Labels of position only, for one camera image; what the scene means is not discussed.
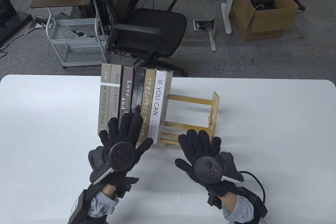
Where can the black mesh office chair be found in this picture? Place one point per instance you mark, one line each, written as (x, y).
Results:
(152, 27)

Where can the black cabinet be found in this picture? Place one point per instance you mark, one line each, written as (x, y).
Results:
(10, 11)

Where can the white desk leg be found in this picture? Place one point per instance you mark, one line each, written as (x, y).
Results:
(227, 14)

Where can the person's left forearm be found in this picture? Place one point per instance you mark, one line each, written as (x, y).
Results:
(103, 205)

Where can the person's right hand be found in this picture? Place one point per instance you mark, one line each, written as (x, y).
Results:
(197, 145)

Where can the beige handwritten-spine book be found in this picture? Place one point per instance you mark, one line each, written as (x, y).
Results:
(104, 103)

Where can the white band around books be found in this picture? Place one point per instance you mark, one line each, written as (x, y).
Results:
(111, 85)

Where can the grey metal frame leg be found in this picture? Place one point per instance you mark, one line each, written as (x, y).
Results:
(212, 37)

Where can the metal floor socket box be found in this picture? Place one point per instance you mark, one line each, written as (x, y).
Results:
(202, 25)

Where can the person's left hand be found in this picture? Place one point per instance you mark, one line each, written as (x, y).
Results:
(126, 132)

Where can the open cardboard box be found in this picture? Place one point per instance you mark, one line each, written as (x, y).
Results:
(265, 21)

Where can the glossy black book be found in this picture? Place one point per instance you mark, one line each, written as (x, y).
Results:
(137, 92)

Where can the white spine book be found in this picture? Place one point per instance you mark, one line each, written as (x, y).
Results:
(158, 90)

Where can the khaki gold book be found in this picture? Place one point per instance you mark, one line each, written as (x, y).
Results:
(148, 98)

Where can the dark grey round controller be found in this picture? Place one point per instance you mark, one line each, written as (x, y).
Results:
(207, 167)
(122, 155)

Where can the person's right forearm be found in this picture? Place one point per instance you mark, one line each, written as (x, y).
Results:
(237, 208)

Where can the black forearm battery box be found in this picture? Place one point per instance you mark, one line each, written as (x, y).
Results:
(78, 208)

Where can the taupe serif-spine book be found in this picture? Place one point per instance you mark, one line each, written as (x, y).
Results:
(114, 103)

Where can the white power strip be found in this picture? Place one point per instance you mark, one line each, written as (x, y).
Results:
(36, 25)

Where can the wooden book rack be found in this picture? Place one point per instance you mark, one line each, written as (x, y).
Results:
(194, 100)

